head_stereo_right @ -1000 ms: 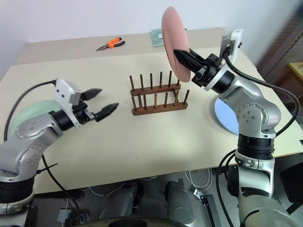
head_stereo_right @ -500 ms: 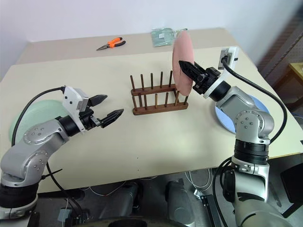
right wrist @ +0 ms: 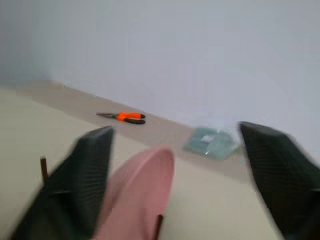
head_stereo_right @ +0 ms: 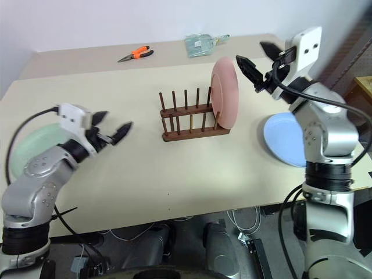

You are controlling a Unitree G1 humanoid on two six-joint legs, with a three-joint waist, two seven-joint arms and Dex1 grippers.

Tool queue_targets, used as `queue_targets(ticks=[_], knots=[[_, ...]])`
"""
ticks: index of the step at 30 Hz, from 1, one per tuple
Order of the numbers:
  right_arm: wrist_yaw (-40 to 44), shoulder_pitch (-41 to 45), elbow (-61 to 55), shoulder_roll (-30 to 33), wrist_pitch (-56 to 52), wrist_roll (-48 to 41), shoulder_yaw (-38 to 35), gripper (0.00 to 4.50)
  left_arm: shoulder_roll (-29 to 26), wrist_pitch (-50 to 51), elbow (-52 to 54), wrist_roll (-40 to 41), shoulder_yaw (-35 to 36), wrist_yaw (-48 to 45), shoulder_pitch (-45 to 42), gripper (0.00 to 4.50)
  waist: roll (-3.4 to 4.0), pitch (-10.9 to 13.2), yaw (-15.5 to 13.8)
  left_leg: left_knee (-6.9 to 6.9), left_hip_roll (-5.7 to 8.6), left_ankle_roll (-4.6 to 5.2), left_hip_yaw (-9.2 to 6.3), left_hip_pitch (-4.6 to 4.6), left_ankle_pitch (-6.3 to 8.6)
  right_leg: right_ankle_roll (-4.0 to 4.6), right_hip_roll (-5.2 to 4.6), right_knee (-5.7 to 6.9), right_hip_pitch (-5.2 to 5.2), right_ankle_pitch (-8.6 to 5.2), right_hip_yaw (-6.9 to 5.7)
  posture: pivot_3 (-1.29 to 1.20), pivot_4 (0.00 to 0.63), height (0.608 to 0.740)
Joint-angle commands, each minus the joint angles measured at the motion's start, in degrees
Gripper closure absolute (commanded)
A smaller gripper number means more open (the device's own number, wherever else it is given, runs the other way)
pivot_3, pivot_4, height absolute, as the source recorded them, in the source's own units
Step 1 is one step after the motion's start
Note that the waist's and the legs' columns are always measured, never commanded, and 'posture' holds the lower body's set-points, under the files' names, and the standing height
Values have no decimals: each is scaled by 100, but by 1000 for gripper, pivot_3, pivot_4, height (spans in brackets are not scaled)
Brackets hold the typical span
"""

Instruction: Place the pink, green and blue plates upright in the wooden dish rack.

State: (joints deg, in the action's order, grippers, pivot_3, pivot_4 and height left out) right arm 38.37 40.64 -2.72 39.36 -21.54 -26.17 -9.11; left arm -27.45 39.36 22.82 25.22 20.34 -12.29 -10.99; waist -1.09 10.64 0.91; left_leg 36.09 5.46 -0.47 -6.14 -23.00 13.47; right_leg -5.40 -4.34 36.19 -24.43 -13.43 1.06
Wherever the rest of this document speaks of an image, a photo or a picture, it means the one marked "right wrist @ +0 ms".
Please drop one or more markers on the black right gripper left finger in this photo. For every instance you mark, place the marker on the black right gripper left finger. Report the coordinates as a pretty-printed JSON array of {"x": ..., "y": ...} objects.
[{"x": 75, "y": 185}]

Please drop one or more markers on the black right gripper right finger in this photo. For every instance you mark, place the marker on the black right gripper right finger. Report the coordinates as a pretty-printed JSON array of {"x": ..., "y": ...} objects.
[{"x": 282, "y": 175}]

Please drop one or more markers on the pink plate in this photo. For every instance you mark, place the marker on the pink plate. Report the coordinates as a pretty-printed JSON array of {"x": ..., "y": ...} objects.
[{"x": 142, "y": 192}]

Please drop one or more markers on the clear plastic bag green contents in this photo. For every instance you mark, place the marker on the clear plastic bag green contents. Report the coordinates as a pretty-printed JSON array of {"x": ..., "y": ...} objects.
[{"x": 212, "y": 143}]

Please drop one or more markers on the orange and black pliers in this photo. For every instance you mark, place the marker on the orange and black pliers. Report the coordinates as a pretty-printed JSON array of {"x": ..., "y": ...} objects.
[{"x": 128, "y": 117}]

